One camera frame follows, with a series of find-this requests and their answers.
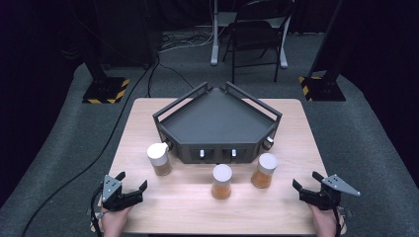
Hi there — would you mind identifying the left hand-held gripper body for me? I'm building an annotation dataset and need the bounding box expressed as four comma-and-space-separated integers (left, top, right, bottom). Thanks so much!
101, 174, 144, 212

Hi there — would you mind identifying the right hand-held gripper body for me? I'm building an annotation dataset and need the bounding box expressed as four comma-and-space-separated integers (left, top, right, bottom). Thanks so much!
298, 173, 362, 211

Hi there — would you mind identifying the white-lidded spice jar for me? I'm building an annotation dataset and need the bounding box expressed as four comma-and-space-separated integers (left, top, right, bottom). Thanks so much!
146, 142, 173, 177

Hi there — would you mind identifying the orange spice jar white lid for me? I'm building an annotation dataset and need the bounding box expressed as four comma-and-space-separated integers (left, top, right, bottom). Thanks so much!
210, 163, 233, 200
250, 152, 279, 190

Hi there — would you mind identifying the dark grey corner shelf rack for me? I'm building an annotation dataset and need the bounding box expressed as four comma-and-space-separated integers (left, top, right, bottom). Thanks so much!
152, 81, 284, 165

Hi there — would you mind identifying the person's left hand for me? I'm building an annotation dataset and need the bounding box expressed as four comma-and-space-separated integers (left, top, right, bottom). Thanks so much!
100, 205, 133, 237

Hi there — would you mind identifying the person's right hand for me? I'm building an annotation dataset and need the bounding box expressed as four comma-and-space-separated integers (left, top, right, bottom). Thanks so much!
307, 202, 348, 237

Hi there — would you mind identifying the black stand with striped base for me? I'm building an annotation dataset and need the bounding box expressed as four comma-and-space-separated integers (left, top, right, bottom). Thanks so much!
82, 58, 130, 105
298, 0, 347, 103

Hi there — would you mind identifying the dark cabinet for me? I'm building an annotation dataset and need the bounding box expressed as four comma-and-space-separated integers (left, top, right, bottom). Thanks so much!
95, 0, 163, 67

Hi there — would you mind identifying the black folding chair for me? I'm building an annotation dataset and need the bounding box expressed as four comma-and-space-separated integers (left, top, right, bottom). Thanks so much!
221, 0, 295, 84

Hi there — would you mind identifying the left hand-held gripper cable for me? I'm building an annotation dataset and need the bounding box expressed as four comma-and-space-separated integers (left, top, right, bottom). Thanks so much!
89, 182, 107, 234

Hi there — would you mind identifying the hand-held gripper cable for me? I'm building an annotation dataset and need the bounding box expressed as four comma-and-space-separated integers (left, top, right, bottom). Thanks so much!
331, 204, 346, 237
89, 182, 107, 234

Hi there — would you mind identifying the right hand-held gripper cable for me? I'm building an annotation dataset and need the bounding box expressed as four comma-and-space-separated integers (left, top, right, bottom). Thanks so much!
331, 204, 346, 237

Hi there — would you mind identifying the thick black floor cable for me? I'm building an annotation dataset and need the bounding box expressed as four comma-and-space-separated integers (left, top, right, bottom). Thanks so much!
20, 55, 161, 237

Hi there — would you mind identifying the thin black floor cable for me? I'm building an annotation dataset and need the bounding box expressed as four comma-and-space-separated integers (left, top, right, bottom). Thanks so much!
146, 62, 201, 99

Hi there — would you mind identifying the bundle of floor cables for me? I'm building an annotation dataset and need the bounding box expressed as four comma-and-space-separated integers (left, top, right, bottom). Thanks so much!
159, 31, 215, 52

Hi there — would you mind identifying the white desk frame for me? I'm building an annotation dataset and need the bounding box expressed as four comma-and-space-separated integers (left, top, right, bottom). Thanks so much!
196, 0, 293, 69

